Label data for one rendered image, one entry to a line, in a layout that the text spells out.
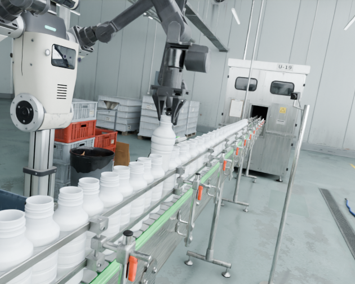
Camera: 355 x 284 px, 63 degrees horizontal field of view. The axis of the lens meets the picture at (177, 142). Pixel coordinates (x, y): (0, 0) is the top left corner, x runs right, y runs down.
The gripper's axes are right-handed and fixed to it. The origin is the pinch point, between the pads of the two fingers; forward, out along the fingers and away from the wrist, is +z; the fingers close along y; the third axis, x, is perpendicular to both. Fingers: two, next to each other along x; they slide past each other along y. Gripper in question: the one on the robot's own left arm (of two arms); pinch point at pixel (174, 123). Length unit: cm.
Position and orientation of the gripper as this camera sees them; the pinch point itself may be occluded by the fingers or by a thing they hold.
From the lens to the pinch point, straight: 154.3
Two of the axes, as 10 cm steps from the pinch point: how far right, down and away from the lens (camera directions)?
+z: 2.0, 9.8, 0.5
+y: 3.2, -1.2, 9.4
